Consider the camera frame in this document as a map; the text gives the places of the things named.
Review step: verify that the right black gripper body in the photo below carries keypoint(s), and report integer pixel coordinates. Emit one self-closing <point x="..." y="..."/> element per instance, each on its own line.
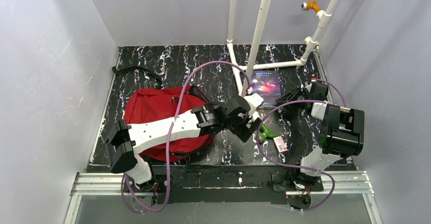
<point x="293" y="95"/>

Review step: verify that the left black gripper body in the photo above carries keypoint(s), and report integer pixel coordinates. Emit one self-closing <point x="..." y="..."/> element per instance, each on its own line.
<point x="245" y="129"/>

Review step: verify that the dark purple galaxy book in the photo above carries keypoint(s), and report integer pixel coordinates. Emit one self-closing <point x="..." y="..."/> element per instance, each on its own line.
<point x="267" y="85"/>

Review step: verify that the red student backpack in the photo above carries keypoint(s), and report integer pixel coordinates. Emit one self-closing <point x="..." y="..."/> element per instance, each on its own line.
<point x="152" y="104"/>

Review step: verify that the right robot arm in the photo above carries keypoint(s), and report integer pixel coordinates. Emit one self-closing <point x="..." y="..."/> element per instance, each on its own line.
<point x="341" y="135"/>

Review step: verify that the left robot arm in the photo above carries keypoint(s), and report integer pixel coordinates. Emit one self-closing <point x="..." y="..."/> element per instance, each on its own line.
<point x="125" y="142"/>

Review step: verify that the small red white card box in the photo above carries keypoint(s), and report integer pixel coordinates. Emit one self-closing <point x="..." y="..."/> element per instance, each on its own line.
<point x="280" y="145"/>

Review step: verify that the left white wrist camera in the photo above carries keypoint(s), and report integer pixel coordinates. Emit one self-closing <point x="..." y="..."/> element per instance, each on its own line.
<point x="254" y="100"/>

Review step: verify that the white PVC pipe frame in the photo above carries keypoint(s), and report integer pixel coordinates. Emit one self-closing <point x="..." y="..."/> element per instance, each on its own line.
<point x="257" y="22"/>

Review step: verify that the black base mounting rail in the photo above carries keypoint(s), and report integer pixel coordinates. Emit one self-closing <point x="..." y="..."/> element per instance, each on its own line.
<point x="223" y="184"/>

